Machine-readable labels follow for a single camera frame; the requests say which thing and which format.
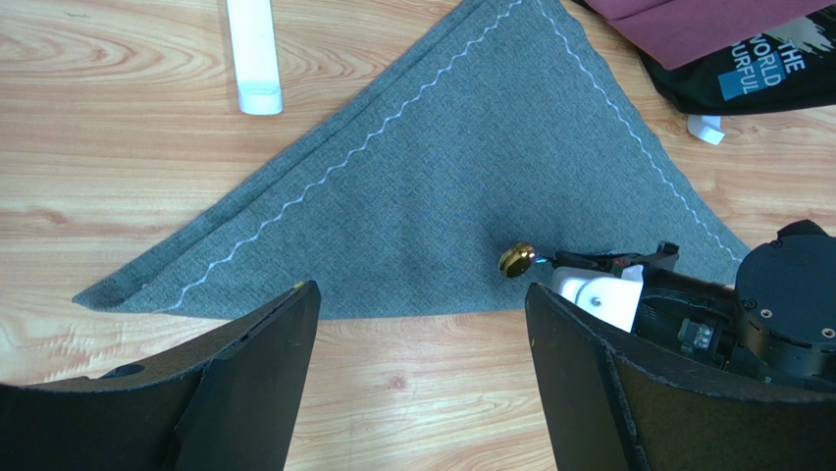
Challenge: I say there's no maroon tank top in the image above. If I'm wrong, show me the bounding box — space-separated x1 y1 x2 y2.
578 0 835 70

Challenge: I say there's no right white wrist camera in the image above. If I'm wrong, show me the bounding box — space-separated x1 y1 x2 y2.
551 265 644 333

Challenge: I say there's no black t-shirt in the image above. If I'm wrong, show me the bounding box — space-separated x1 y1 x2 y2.
571 0 836 118

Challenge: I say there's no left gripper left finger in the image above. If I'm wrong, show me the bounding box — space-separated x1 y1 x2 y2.
1 281 321 470

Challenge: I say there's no white rack foot right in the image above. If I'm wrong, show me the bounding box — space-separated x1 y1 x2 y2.
686 115 726 145

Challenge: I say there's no iridescent gold spoon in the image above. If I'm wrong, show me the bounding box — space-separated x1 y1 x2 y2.
498 241 554 279

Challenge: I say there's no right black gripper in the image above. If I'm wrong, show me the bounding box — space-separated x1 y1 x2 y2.
551 242 742 373

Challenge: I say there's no white rack base foot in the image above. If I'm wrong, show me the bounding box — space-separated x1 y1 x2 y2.
227 0 284 116

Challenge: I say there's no grey cloth napkin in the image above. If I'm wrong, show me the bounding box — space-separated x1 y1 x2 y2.
74 1 749 319

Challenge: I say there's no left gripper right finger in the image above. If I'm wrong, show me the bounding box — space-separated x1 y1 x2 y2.
525 284 835 470

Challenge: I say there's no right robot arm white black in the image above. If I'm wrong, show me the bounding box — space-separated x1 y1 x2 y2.
550 220 835 393

